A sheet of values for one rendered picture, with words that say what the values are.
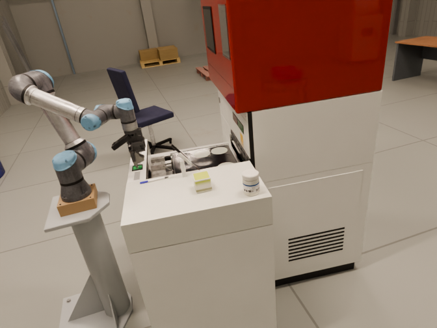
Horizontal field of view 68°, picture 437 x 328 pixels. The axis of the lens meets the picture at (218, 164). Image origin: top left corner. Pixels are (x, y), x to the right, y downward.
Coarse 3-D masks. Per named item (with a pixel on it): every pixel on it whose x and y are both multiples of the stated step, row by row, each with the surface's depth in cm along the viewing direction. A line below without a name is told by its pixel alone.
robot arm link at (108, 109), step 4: (104, 104) 159; (108, 104) 158; (112, 104) 157; (96, 108) 157; (100, 108) 153; (104, 108) 154; (108, 108) 156; (112, 108) 156; (108, 112) 154; (112, 112) 155; (108, 116) 154; (112, 116) 157; (108, 120) 156
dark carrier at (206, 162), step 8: (184, 152) 198; (192, 152) 197; (176, 160) 189; (184, 160) 189; (192, 160) 187; (200, 160) 186; (208, 160) 185; (216, 160) 184; (224, 160) 183; (232, 160) 182; (176, 168) 181; (192, 168) 178; (200, 168) 178
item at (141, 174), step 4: (144, 140) 207; (140, 152) 191; (144, 152) 189; (144, 156) 185; (144, 160) 180; (132, 164) 177; (144, 164) 176; (144, 168) 171; (128, 172) 169; (132, 172) 168; (136, 172) 169; (140, 172) 167; (144, 172) 167; (128, 176) 165; (132, 176) 164; (136, 176) 165; (140, 176) 163; (144, 176) 163; (128, 180) 161; (132, 180) 161; (136, 180) 160
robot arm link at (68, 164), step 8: (64, 152) 163; (72, 152) 162; (56, 160) 158; (64, 160) 157; (72, 160) 159; (80, 160) 165; (56, 168) 158; (64, 168) 157; (72, 168) 159; (80, 168) 164; (64, 176) 159; (72, 176) 160; (80, 176) 164
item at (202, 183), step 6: (192, 174) 144; (198, 174) 144; (204, 174) 143; (198, 180) 139; (204, 180) 140; (210, 180) 141; (198, 186) 141; (204, 186) 142; (210, 186) 142; (198, 192) 142
